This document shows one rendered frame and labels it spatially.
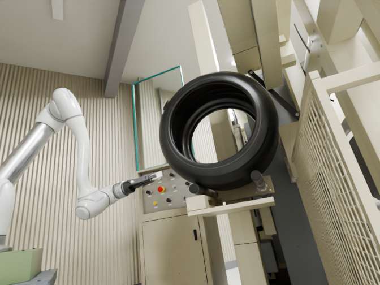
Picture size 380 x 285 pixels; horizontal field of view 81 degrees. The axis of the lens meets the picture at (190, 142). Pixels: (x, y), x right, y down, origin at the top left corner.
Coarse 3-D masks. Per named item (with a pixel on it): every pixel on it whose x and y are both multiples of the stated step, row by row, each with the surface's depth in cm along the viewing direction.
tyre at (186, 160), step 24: (216, 72) 113; (192, 96) 131; (216, 96) 136; (240, 96) 131; (264, 96) 100; (168, 120) 113; (192, 120) 140; (264, 120) 95; (168, 144) 109; (264, 144) 94; (192, 168) 101; (216, 168) 96; (240, 168) 94; (264, 168) 106
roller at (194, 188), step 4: (192, 184) 102; (196, 184) 101; (192, 188) 101; (196, 188) 100; (200, 188) 103; (204, 188) 110; (192, 192) 100; (196, 192) 100; (200, 192) 104; (204, 192) 109; (208, 192) 114; (212, 192) 122; (212, 196) 123; (216, 196) 129
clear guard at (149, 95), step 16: (144, 80) 227; (160, 80) 220; (176, 80) 212; (144, 96) 221; (160, 96) 214; (144, 112) 215; (160, 112) 208; (144, 128) 209; (144, 144) 204; (192, 144) 186; (144, 160) 199; (160, 160) 193
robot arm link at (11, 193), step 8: (0, 184) 85; (8, 184) 88; (0, 192) 84; (8, 192) 86; (0, 200) 82; (8, 200) 85; (0, 208) 82; (8, 208) 85; (0, 216) 81; (8, 216) 85; (0, 224) 81; (8, 224) 85; (0, 232) 81
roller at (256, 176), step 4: (252, 172) 94; (256, 172) 93; (260, 172) 94; (252, 176) 93; (256, 176) 93; (260, 176) 92; (256, 180) 92; (260, 180) 95; (256, 184) 105; (260, 184) 104; (264, 184) 112; (260, 188) 118; (264, 188) 121
